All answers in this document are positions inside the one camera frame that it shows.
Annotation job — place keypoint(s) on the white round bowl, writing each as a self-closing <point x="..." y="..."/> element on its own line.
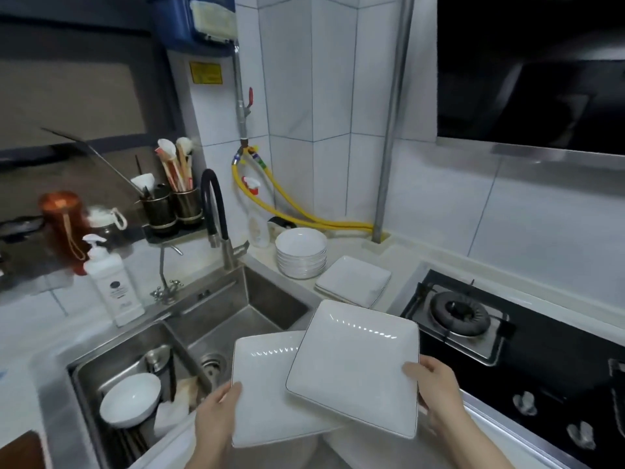
<point x="130" y="400"/>

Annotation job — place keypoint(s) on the black gas burner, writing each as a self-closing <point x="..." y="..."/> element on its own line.
<point x="460" y="312"/>

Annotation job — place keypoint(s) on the copper red flask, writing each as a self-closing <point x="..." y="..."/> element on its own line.
<point x="62" y="224"/>

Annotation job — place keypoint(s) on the black utensil holder tray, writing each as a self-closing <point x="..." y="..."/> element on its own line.
<point x="171" y="235"/>

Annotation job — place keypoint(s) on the black range hood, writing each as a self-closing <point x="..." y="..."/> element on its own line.
<point x="532" y="68"/>

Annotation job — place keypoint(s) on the white square plate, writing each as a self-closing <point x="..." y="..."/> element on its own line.
<point x="352" y="279"/>
<point x="263" y="385"/>
<point x="351" y="366"/>

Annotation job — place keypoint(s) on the black glass gas stove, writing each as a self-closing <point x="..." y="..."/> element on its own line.
<point x="542" y="366"/>

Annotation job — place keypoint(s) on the dark metal utensil holder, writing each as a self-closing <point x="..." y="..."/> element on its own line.
<point x="188" y="206"/>
<point x="159" y="212"/>

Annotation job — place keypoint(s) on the yellow warning sticker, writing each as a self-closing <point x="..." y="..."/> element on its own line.
<point x="205" y="73"/>

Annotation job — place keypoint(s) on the stainless steel double sink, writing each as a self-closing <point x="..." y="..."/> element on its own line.
<point x="273" y="297"/>

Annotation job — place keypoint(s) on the silver stove knob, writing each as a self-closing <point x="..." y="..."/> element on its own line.
<point x="581" y="435"/>
<point x="525" y="403"/>

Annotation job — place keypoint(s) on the white pump soap bottle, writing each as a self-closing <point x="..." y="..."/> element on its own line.
<point x="115" y="288"/>

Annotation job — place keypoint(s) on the small chrome tap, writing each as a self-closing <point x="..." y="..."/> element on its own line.
<point x="165" y="280"/>

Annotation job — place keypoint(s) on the person's left forearm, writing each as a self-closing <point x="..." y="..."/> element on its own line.
<point x="205" y="456"/>

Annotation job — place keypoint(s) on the stack of white bowls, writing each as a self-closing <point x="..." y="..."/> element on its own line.
<point x="301" y="253"/>

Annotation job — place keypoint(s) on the grey vertical metal pipe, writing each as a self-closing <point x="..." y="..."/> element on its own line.
<point x="393" y="122"/>

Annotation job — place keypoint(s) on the person's left hand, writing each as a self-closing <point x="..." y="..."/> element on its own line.
<point x="212" y="420"/>

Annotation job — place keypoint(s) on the blue wall appliance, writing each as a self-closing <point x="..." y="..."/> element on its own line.
<point x="185" y="24"/>

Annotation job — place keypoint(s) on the white spray bottle red trigger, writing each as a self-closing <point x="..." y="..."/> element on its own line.
<point x="256" y="219"/>

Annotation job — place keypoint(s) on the person's right hand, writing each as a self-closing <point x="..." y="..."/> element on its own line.
<point x="439" y="385"/>

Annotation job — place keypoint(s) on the grey pipe with red valve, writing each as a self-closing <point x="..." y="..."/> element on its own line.
<point x="240" y="102"/>

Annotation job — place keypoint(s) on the brown wooden cutting board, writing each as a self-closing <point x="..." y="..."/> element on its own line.
<point x="19" y="453"/>

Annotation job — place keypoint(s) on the person's left thumb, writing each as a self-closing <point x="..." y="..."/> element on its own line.
<point x="229" y="395"/>

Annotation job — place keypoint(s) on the glass jar with white lid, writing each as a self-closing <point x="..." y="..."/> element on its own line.
<point x="103" y="227"/>

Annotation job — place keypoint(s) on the stainless steel cup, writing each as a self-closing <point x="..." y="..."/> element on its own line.
<point x="161" y="368"/>

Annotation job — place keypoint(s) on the person's right thumb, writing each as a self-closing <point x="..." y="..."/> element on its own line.
<point x="416" y="375"/>

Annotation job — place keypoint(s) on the black and white cup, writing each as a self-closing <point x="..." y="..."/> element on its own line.
<point x="280" y="226"/>

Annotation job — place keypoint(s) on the person's right forearm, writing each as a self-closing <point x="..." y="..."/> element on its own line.
<point x="473" y="444"/>

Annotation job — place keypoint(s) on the white dish cloth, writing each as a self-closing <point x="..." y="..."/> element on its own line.
<point x="173" y="410"/>

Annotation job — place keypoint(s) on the metal sink drain strainer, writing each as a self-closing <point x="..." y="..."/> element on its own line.
<point x="213" y="366"/>

